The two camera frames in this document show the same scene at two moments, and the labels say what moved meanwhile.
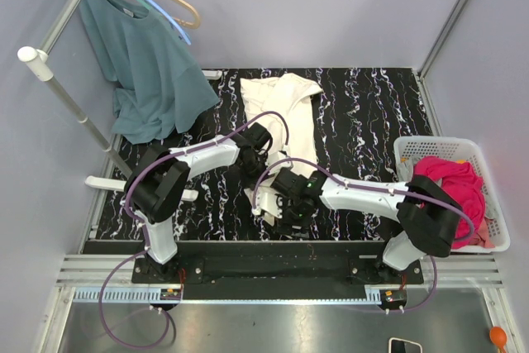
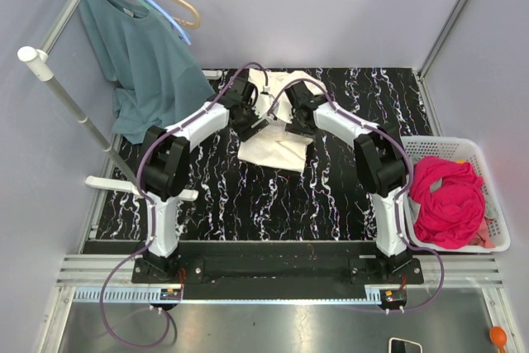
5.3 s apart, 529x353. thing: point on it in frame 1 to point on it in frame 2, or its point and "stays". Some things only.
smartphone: (402, 345) stays
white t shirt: (283, 105) stays
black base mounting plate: (336, 269) stays
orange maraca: (498, 337) stays
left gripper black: (251, 182) to (246, 132)
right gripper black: (284, 225) to (295, 128)
